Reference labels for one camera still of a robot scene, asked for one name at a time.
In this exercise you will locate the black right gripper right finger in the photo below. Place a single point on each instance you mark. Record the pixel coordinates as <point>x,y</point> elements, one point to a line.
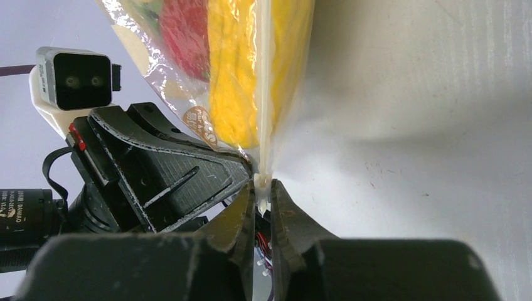
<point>311,263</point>

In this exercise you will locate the yellow fake corn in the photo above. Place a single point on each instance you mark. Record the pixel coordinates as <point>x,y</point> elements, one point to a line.
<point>231,36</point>

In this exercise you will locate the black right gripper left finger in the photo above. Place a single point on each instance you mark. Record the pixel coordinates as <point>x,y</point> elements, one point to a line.
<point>212,263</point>

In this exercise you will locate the red fake food ball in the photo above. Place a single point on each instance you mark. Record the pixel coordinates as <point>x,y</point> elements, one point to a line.
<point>183,27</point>

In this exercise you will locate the clear zip top bag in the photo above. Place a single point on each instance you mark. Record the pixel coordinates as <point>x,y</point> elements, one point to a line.
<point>136,23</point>

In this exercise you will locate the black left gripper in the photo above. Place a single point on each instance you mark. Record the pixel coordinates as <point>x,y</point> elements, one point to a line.
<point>156,188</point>

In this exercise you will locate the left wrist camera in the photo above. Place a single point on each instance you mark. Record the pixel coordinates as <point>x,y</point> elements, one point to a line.
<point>67,83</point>

